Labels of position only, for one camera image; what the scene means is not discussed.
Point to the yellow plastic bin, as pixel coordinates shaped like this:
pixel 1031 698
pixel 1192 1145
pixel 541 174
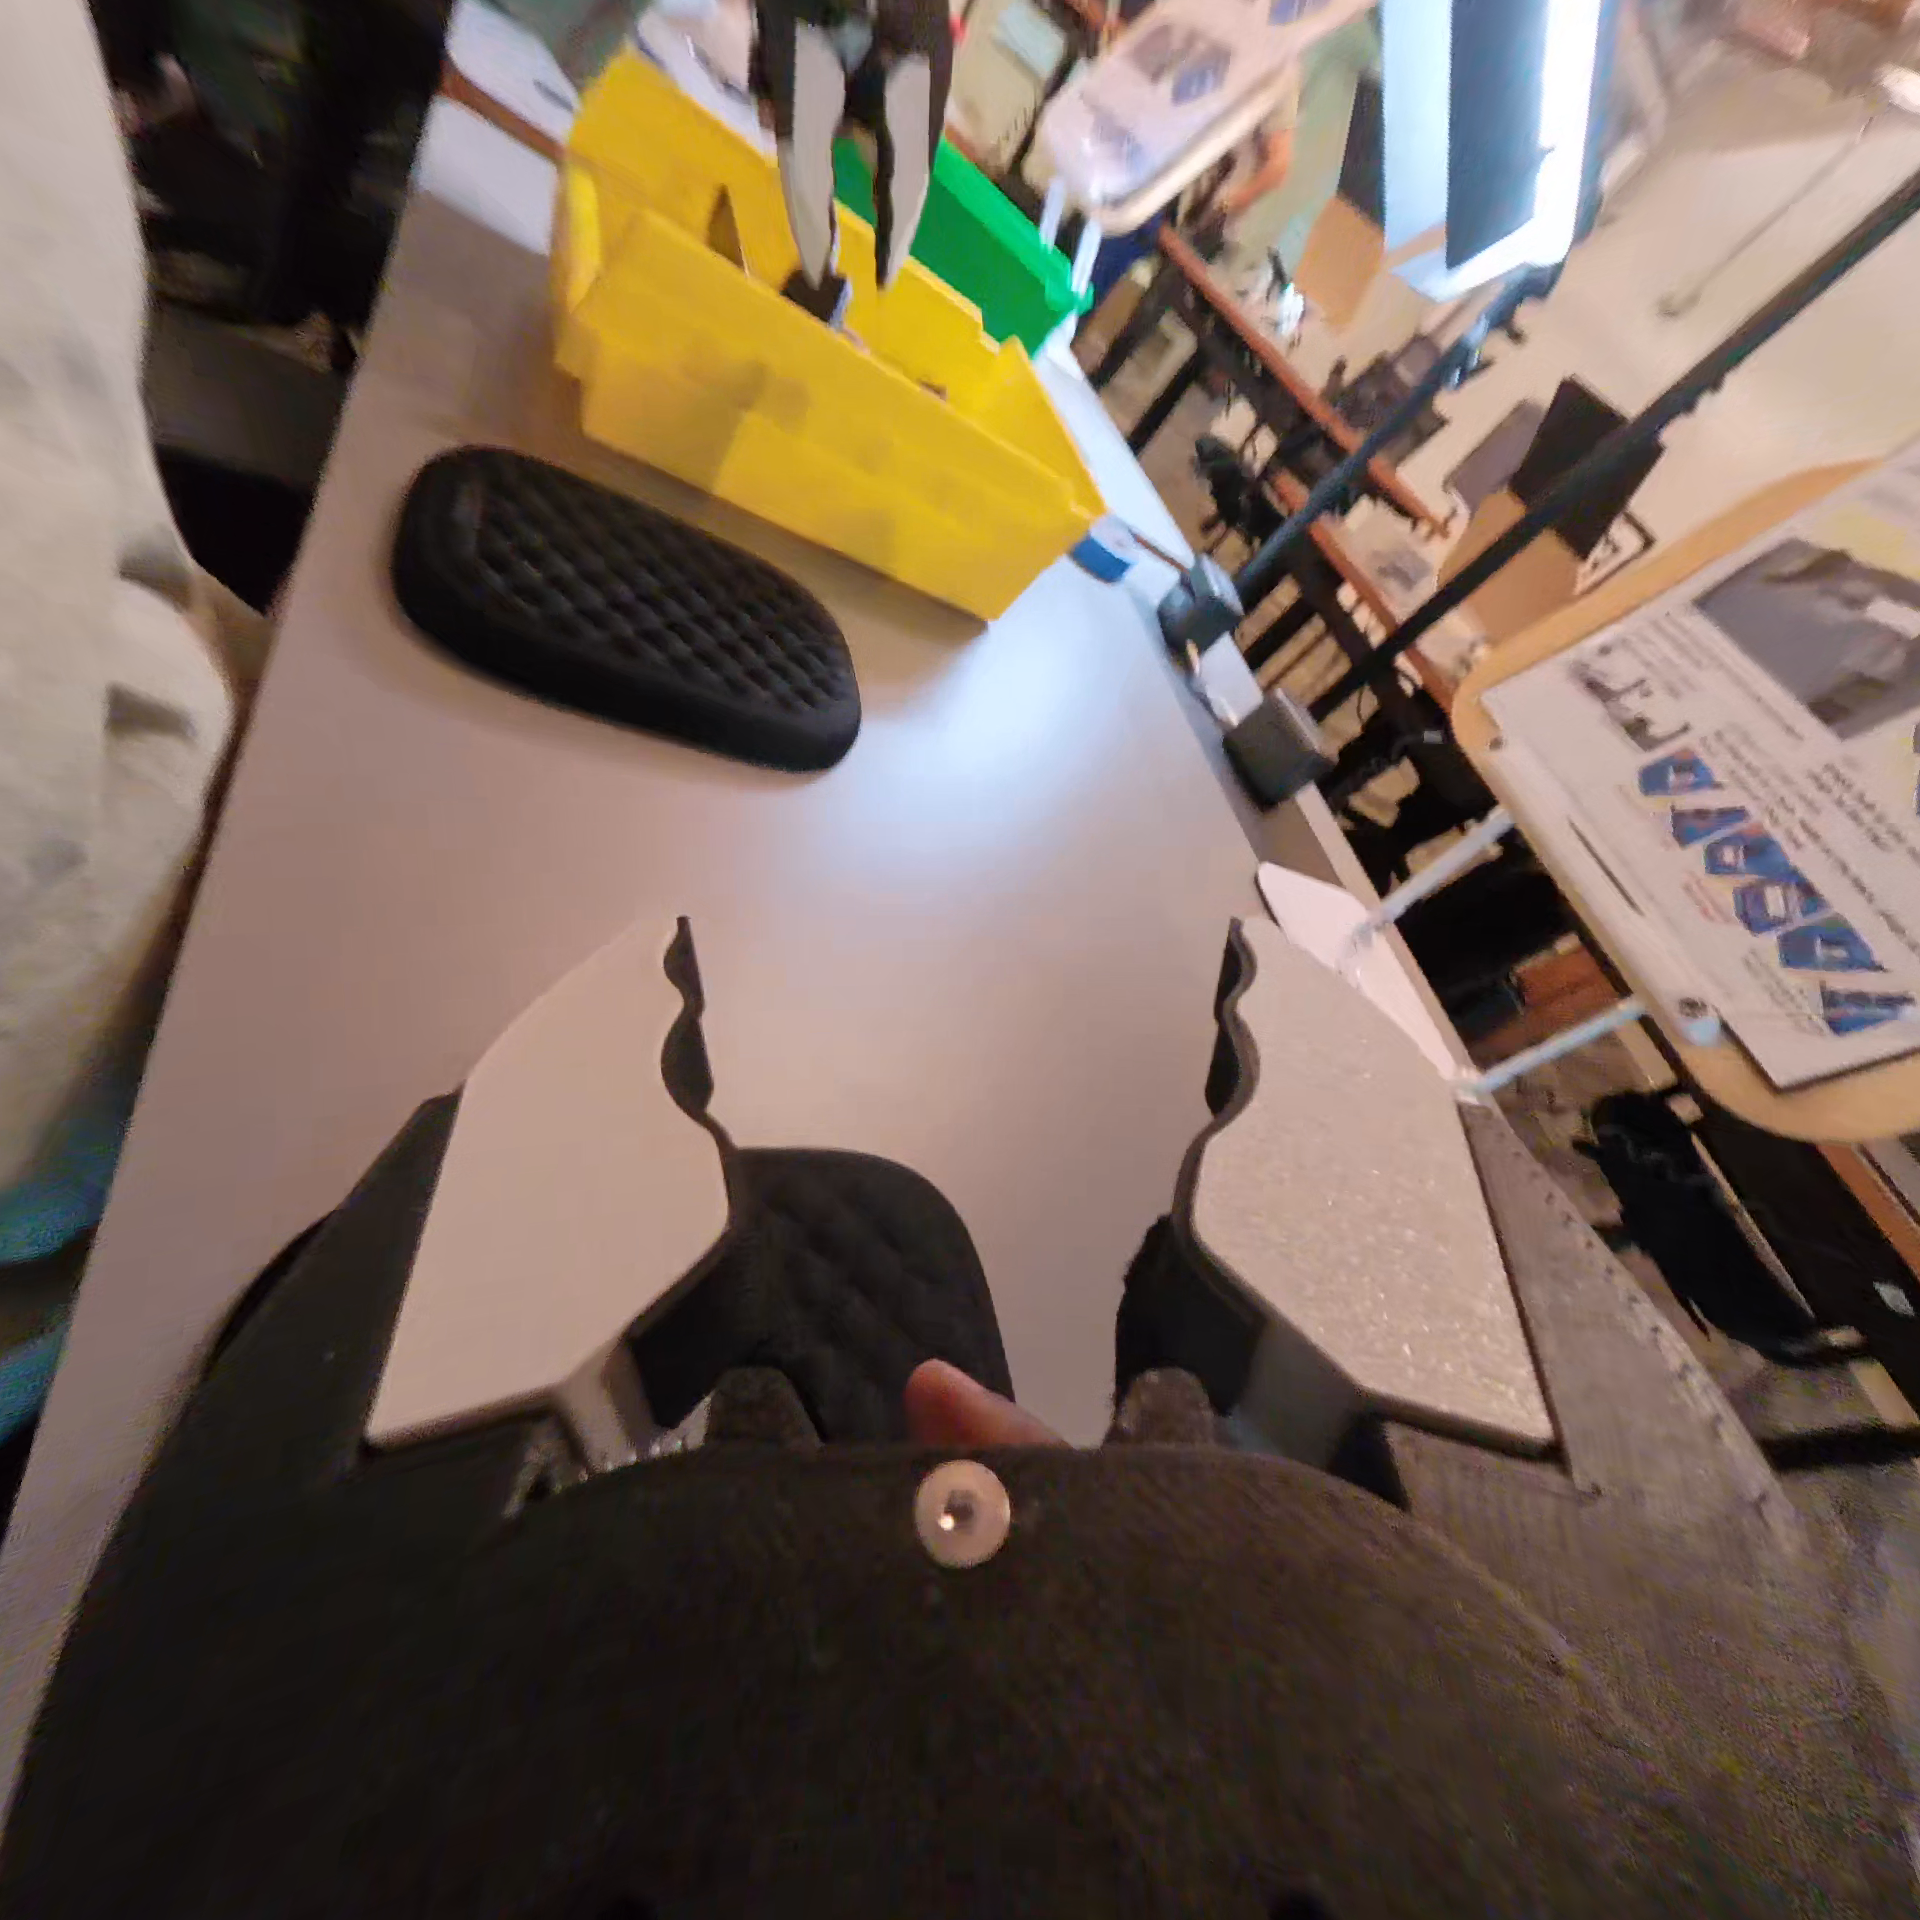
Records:
pixel 840 463

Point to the white metal display stand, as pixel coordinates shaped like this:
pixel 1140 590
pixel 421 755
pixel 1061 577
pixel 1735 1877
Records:
pixel 1350 943

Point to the black light stand pole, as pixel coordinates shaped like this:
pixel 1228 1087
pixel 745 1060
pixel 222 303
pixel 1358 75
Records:
pixel 1800 267

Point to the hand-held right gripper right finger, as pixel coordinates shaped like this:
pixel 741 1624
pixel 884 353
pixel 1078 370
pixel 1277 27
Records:
pixel 1350 1214

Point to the person's right hand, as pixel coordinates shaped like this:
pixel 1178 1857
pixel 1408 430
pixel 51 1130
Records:
pixel 960 1408

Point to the black quilted wrist pad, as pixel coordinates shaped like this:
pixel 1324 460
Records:
pixel 855 1260
pixel 628 614

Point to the green plastic bin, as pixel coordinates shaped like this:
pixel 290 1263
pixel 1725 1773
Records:
pixel 990 241

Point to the white light panel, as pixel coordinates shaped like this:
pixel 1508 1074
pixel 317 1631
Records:
pixel 1482 134

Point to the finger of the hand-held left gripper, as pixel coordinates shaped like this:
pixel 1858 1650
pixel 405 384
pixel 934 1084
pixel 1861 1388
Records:
pixel 907 163
pixel 810 150

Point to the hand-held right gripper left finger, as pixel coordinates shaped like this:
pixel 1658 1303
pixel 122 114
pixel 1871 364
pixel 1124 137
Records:
pixel 554 1201

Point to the printed instruction sheet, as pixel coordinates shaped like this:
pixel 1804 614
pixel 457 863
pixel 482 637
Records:
pixel 1768 748
pixel 1168 75

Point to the black power adapter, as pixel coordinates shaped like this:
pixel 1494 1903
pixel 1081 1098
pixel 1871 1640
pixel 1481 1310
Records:
pixel 1200 607
pixel 1277 747

